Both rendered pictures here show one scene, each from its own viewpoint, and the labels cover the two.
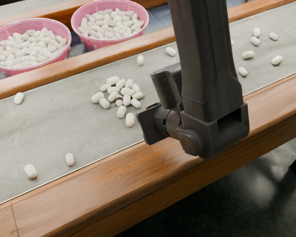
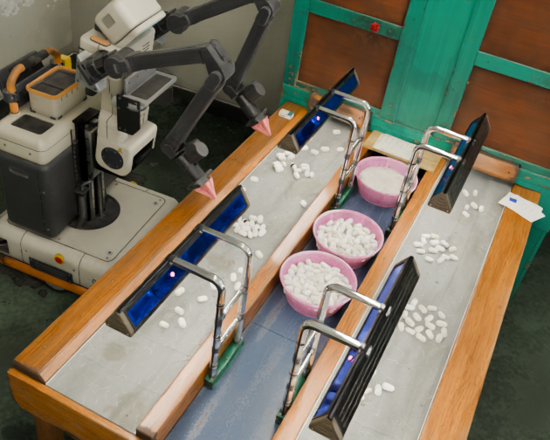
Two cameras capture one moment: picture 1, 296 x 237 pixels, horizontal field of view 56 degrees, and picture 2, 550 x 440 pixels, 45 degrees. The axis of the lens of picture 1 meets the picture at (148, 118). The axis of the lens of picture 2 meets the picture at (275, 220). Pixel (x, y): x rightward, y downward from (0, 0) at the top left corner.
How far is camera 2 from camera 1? 2.49 m
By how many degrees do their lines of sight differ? 83
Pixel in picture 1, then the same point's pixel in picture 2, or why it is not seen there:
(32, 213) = (234, 165)
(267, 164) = not seen: outside the picture
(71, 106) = (271, 213)
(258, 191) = not seen: hidden behind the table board
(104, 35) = (313, 275)
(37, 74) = (310, 215)
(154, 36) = (264, 273)
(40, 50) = (338, 238)
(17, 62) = (340, 225)
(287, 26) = (154, 352)
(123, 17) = (316, 295)
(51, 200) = (231, 170)
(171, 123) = not seen: hidden behind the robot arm
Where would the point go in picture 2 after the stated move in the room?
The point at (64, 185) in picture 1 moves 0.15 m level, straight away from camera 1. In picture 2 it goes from (232, 175) to (266, 188)
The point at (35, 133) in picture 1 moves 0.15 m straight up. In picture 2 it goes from (273, 195) to (278, 164)
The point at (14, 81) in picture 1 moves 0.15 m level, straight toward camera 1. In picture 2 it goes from (316, 206) to (280, 193)
